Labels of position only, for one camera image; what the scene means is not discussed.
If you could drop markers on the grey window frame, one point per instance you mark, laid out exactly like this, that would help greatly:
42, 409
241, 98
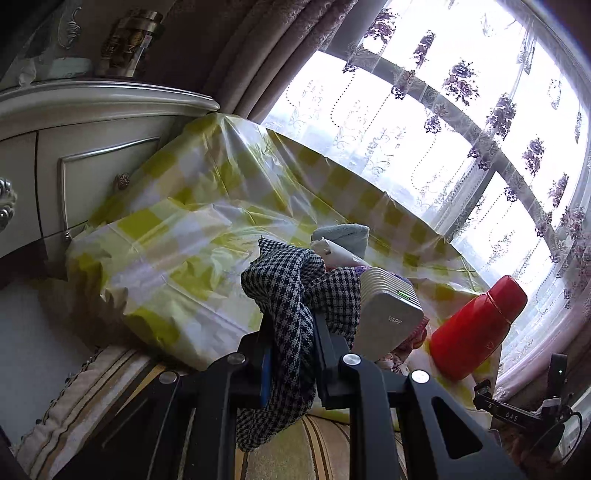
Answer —
461, 115

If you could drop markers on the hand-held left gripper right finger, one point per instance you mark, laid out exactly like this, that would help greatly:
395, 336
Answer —
325, 355

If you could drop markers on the light blue towel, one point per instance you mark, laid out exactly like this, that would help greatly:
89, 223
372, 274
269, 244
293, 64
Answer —
347, 232

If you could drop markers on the gold brown box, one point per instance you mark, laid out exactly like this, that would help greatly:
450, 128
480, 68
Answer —
124, 46

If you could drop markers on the floral lace curtain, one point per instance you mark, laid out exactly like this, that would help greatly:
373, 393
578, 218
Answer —
531, 152

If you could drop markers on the brown curtain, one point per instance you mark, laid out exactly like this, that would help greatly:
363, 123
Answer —
258, 50

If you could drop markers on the red thermos bottle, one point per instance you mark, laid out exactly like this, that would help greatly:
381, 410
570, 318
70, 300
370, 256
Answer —
466, 337

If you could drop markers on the white ribbed plastic device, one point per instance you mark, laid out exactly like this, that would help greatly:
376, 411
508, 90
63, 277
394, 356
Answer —
388, 323

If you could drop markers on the white round tin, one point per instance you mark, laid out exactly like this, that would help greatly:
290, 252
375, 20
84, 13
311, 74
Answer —
69, 69

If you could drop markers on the yellow white checkered tablecloth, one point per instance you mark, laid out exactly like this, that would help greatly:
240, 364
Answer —
184, 240

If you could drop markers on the white nightstand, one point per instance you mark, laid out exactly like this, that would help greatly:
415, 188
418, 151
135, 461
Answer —
69, 120

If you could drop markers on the pink printed sock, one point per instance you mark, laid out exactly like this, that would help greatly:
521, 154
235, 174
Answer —
418, 334

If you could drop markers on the black white houndstooth cloth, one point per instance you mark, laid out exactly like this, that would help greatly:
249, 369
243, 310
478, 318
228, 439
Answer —
295, 295

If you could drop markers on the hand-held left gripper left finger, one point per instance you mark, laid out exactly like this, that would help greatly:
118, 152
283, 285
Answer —
265, 371

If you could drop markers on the round metal drawer knob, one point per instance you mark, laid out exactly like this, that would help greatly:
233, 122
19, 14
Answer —
122, 180

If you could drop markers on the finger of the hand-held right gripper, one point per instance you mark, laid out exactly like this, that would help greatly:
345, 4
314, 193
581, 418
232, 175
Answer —
508, 408

